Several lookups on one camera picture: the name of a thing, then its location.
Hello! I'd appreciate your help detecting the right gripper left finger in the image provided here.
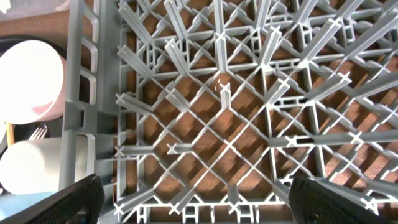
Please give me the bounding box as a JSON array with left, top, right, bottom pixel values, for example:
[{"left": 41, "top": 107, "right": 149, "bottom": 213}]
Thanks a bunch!
[{"left": 1, "top": 174, "right": 105, "bottom": 223}]

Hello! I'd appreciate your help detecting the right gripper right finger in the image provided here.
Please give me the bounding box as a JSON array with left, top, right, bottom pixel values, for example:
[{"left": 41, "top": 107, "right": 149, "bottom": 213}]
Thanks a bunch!
[{"left": 289, "top": 176, "right": 392, "bottom": 224}]

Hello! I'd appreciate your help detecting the white cup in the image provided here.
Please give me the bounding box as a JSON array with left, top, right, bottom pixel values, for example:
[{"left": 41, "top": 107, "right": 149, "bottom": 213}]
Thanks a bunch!
[{"left": 0, "top": 136, "right": 88, "bottom": 195}]

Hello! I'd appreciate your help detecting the pink bowl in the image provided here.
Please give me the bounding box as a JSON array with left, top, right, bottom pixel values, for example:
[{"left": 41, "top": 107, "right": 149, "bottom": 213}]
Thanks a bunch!
[{"left": 1, "top": 50, "right": 66, "bottom": 124}]

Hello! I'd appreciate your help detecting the grey dishwasher rack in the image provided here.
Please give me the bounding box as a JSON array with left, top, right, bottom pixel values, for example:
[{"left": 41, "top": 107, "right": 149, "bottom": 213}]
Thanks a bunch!
[{"left": 60, "top": 0, "right": 397, "bottom": 223}]

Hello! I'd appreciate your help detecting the white plastic fork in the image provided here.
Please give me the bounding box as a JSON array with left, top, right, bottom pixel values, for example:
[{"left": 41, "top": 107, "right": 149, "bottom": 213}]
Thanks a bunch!
[{"left": 28, "top": 125, "right": 48, "bottom": 141}]

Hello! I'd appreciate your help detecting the wooden chopstick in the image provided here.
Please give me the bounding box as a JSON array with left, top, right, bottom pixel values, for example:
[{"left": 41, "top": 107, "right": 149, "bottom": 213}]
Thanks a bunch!
[{"left": 6, "top": 123, "right": 15, "bottom": 146}]

